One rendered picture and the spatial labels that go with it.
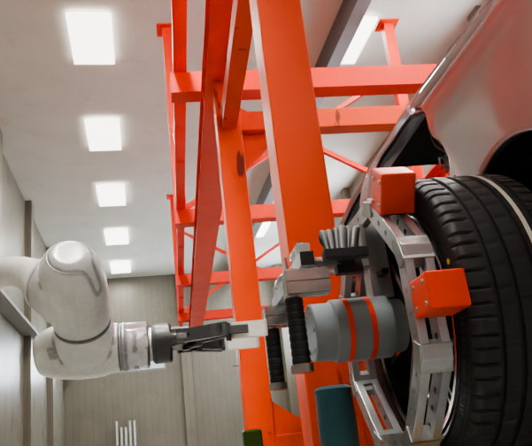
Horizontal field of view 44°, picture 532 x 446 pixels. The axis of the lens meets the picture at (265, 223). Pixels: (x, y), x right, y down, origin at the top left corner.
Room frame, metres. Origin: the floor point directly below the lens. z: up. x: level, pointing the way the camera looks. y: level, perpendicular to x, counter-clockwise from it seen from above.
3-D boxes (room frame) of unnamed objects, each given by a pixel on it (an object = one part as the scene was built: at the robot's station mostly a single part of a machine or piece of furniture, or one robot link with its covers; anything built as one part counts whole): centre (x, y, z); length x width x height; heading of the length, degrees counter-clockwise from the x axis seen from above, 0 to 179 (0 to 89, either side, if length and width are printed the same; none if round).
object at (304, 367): (1.30, -0.04, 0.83); 0.04 x 0.04 x 0.16
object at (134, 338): (1.25, 0.27, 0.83); 0.09 x 0.06 x 0.09; 9
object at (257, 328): (1.21, 0.05, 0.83); 0.07 x 0.01 x 0.03; 99
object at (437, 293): (1.19, -0.30, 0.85); 0.09 x 0.08 x 0.07; 9
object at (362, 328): (1.49, -0.17, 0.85); 0.21 x 0.14 x 0.14; 99
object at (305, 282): (1.30, -0.07, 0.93); 0.09 x 0.05 x 0.05; 99
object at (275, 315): (1.64, -0.01, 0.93); 0.09 x 0.05 x 0.05; 99
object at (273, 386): (1.63, 0.02, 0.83); 0.04 x 0.04 x 0.16
